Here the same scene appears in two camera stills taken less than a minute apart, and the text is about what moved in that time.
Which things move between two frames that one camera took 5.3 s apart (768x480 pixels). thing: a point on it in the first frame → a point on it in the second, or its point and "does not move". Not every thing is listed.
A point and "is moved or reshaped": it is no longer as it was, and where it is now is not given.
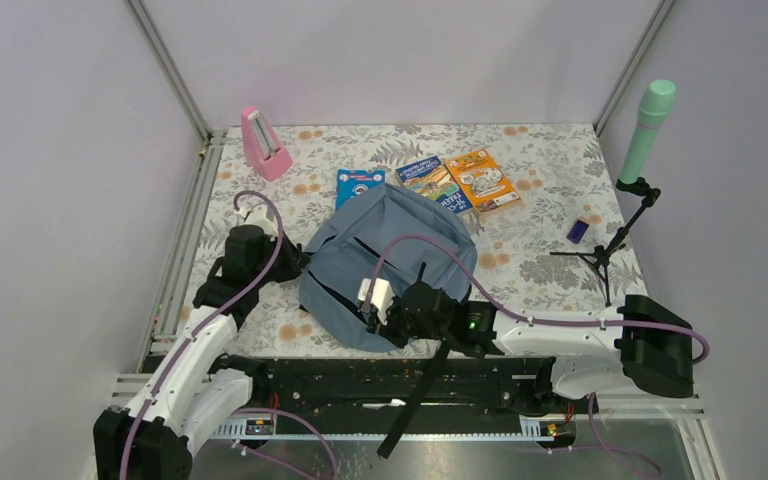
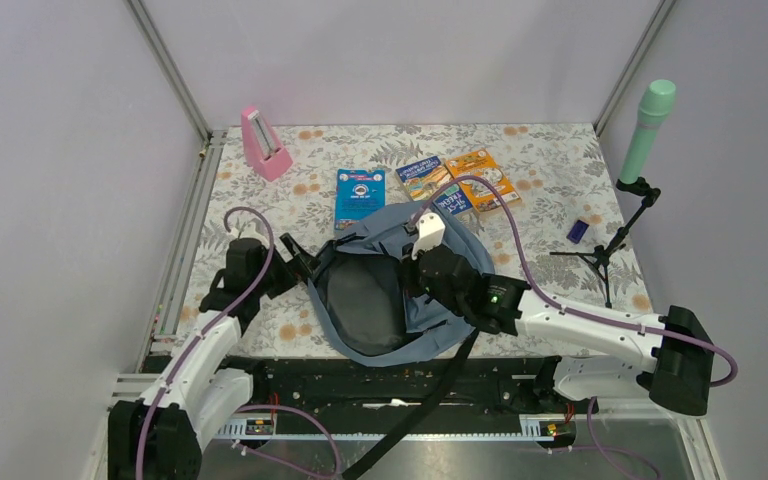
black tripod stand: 599,259 does not move
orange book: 482,181 does not move
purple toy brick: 577,231 does not move
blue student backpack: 380,232 is moved or reshaped
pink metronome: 263,151 does not move
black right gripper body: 399,326 → 415,278
